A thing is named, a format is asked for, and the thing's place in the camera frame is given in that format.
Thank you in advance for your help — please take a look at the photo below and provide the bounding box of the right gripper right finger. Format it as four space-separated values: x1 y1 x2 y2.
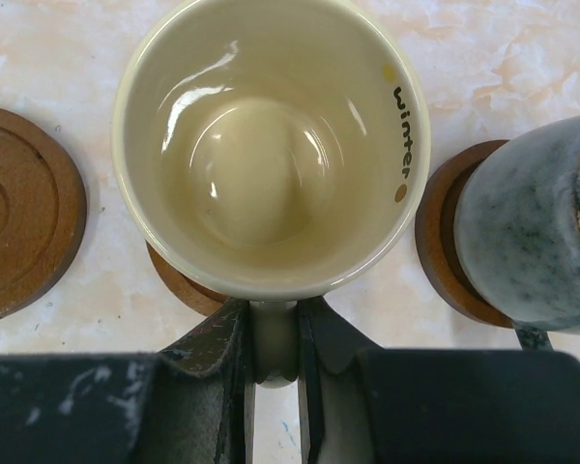
297 297 580 463

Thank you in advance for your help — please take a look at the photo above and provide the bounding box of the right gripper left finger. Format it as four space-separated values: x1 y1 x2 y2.
0 299 254 463

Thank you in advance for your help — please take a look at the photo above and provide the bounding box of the brown wooden coaster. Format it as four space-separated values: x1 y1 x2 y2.
146 244 228 317

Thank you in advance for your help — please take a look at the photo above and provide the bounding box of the grey ceramic mug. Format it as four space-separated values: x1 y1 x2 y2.
454 115 580 333

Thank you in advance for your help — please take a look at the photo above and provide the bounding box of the dark wooden coaster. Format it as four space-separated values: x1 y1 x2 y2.
0 108 87 319

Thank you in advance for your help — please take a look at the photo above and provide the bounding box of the cream mug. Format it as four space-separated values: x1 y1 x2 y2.
111 1 431 388

